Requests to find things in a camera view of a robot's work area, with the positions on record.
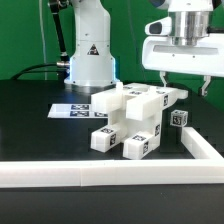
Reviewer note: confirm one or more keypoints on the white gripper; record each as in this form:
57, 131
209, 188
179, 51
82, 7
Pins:
206, 58

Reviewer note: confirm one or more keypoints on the small tagged cube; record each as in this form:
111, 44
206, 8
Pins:
178, 118

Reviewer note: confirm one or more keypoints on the white chair back frame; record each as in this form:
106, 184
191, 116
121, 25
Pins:
139, 101

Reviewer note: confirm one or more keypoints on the white chair seat part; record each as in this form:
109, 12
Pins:
151, 125

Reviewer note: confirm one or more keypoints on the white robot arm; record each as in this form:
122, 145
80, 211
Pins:
183, 42

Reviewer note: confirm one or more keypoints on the white U-shaped fence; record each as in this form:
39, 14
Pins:
206, 166

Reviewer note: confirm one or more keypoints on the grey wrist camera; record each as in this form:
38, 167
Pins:
162, 27

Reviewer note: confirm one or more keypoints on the white marker base plate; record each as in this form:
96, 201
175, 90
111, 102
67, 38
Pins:
74, 111

